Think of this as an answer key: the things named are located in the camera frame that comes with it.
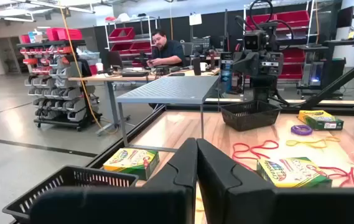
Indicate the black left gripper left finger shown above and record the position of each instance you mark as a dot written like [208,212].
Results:
[117,205]

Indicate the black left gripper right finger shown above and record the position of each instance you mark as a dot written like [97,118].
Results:
[257,205]

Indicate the black plastic mesh basket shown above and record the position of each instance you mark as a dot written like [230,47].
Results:
[80,179]
[248,119]

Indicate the yellow green crayons box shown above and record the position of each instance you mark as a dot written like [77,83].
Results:
[291,171]
[130,160]

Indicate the red rubber band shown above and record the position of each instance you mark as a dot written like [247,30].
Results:
[352,177]
[259,147]

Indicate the yellow rubber band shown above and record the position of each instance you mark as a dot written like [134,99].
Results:
[291,143]

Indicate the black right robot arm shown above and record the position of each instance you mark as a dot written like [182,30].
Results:
[259,90]

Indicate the wooden office desk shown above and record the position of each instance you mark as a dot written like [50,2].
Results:
[102,77]

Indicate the white shelving with red bins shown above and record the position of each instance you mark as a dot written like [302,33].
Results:
[122,33]
[295,18]

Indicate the white mug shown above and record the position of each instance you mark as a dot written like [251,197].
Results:
[203,66]

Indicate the black standing workstation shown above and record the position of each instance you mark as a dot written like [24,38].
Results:
[335,68]

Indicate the black bottle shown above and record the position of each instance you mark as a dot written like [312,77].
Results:
[197,65]

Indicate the purple coil wristband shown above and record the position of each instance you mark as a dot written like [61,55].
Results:
[292,130]

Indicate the yellow green markers box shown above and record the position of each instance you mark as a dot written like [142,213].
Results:
[318,119]

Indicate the white paper sign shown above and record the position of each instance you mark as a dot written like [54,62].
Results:
[195,19]

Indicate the grey perforated metal shelf riser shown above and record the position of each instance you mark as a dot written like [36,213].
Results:
[170,90]

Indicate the person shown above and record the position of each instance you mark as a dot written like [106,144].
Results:
[165,49]

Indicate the black keyboard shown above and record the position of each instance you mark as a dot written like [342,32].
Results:
[134,73]

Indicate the parts bin rack cart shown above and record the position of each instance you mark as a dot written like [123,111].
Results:
[55,87]

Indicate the black laptop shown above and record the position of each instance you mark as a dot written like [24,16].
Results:
[114,59]

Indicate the red storage bins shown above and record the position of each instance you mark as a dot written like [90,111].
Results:
[64,33]

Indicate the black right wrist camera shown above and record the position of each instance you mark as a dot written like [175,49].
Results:
[253,42]

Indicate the black wall monitor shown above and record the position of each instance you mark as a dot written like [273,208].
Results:
[344,17]

